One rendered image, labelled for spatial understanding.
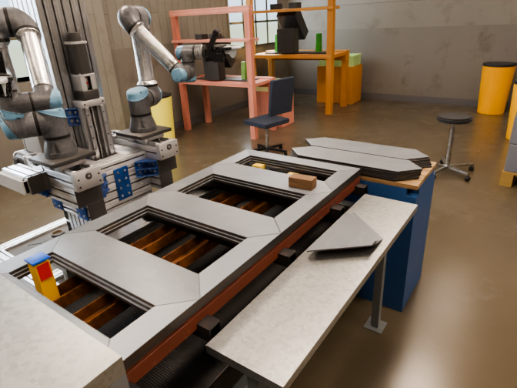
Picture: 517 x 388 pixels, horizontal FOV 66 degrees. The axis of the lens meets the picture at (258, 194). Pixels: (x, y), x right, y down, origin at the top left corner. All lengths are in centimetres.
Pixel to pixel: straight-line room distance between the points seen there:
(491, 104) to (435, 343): 541
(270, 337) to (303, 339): 9
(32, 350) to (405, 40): 770
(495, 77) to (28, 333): 694
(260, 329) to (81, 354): 57
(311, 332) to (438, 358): 118
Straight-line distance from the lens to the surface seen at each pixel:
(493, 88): 727
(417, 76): 805
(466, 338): 247
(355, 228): 167
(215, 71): 600
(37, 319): 97
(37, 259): 154
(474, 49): 783
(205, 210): 171
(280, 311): 130
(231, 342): 121
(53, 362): 85
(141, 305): 127
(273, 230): 152
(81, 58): 222
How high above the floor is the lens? 160
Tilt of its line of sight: 24 degrees down
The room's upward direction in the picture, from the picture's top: 3 degrees counter-clockwise
